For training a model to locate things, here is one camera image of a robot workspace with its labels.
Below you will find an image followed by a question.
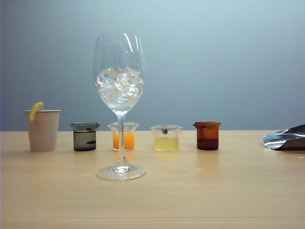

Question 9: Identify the clear ice cubes pile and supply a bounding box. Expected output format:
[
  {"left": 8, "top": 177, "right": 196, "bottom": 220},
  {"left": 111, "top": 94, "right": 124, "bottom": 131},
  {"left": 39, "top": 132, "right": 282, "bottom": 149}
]
[{"left": 96, "top": 67, "right": 145, "bottom": 105}]

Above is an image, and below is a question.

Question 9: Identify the beige paper cup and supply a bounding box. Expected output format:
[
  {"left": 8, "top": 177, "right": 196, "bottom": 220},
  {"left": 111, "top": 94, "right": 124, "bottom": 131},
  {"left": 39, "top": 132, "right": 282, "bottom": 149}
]
[{"left": 25, "top": 109, "right": 61, "bottom": 153}]

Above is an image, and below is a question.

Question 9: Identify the tall clear wine glass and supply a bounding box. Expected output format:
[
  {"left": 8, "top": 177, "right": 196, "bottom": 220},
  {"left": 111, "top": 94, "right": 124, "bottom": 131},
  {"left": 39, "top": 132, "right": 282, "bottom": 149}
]
[{"left": 92, "top": 33, "right": 147, "bottom": 181}]

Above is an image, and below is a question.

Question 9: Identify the silver foil bag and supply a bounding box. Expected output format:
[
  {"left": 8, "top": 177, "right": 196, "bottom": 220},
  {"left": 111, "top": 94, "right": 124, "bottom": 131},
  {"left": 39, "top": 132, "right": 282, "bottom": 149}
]
[{"left": 263, "top": 124, "right": 305, "bottom": 151}]

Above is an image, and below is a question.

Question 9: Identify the amber brown measuring cup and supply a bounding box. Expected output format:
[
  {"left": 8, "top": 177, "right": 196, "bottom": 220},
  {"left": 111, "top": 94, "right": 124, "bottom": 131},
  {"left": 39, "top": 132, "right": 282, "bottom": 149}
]
[{"left": 193, "top": 121, "right": 222, "bottom": 151}]

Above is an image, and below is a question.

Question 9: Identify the clear cup with orange juice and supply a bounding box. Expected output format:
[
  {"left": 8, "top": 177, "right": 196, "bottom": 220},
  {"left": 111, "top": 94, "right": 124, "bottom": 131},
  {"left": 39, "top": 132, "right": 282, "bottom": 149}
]
[{"left": 107, "top": 122, "right": 140, "bottom": 152}]

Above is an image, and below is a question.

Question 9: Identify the yellow lemon slice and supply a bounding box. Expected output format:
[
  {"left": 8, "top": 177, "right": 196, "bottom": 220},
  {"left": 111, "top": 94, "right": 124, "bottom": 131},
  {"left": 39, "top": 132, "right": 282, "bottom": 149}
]
[{"left": 28, "top": 102, "right": 44, "bottom": 122}]

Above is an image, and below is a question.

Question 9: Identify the clear cup with yellow juice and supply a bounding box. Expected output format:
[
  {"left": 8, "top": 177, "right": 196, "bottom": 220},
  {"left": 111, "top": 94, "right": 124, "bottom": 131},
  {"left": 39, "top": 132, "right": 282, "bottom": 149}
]
[{"left": 149, "top": 124, "right": 183, "bottom": 152}]

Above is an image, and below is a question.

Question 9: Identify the grey smoked measuring cup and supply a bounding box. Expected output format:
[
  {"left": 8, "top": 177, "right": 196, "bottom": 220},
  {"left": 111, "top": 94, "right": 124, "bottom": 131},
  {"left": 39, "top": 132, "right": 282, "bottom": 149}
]
[{"left": 70, "top": 122, "right": 101, "bottom": 152}]

